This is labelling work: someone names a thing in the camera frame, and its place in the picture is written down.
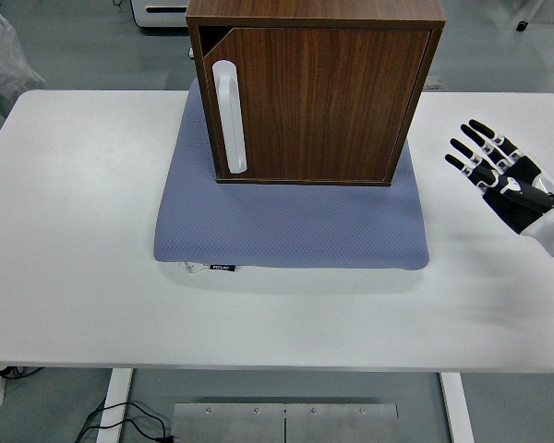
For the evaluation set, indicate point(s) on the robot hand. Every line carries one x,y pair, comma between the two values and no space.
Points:
517,198

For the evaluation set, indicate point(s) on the brown wooden cabinet door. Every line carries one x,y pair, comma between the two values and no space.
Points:
328,106

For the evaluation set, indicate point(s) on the brown wooden cabinet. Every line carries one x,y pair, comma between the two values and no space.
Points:
304,11

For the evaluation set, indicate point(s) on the white stand leg with caster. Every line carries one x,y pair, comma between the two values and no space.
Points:
521,26

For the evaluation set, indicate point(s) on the white table leg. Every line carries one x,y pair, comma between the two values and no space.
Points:
115,406
457,410

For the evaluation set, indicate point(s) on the blue-grey textured mat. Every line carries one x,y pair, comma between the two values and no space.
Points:
281,226

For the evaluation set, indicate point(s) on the grey metal plate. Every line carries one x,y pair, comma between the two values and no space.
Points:
341,424
226,424

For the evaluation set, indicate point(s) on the black mat label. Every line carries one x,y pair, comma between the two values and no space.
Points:
224,267

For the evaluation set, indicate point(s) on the white mat tag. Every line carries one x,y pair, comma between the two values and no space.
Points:
194,267

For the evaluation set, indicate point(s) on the white floor appliance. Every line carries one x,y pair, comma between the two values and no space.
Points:
161,22

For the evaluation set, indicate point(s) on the person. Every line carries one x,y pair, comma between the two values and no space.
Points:
4,60

